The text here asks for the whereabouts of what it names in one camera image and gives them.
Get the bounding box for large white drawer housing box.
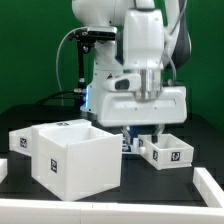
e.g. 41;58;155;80
31;119;123;201

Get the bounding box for white right rail piece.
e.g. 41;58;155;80
193;167;224;209

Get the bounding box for white left rail piece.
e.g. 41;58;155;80
0;159;8;184

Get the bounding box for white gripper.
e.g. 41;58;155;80
98;73;187;143

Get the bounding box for white marker sheet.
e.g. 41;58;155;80
122;138;139;154

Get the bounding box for small white drawer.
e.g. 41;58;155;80
138;134;194;170
9;128;32;156

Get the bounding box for black cables on table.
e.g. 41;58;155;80
35;89;84;107

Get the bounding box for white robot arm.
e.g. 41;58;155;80
72;0;191;139

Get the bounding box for black camera on stand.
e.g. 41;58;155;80
68;26;117;94

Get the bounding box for white rail piece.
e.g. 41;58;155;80
0;159;8;184
193;167;224;209

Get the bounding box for grey cable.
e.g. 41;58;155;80
55;27;83;108

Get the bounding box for white front rail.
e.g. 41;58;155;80
0;199;224;224

